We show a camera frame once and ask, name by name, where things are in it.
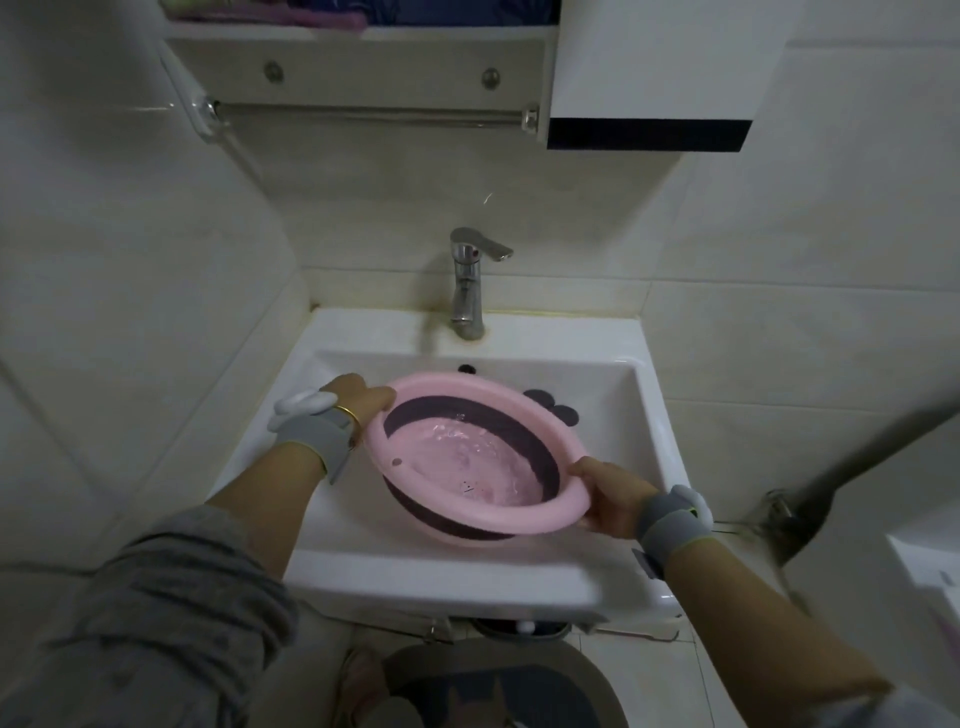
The person's left hand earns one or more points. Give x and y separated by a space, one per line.
360 397

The person's right hand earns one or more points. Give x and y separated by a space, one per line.
619 499

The pink basin with dark band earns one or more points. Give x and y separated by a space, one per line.
487 390

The person's right forearm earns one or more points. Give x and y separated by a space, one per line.
772 630

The person's left forearm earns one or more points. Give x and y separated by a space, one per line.
266 510

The person's left foot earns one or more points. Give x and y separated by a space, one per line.
360 686

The person's left gray sleeve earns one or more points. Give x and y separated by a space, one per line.
150 630

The person's gray sleeve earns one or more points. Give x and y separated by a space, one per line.
150 630
892 709

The person's right gray sleeve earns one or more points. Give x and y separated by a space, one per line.
892 709

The gold bangle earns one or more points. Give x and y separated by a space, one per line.
351 416

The white wrist tracker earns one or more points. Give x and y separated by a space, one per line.
686 501
300 405

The chrome faucet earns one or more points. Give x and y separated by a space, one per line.
466 289

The dark bin under sink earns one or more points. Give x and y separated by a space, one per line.
495 628

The white ceramic sink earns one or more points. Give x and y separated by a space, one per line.
450 577

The chrome towel bar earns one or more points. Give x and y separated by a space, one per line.
360 114

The pink comb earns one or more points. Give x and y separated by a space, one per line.
262 15

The white wall cabinet black strip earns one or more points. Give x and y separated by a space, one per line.
675 60

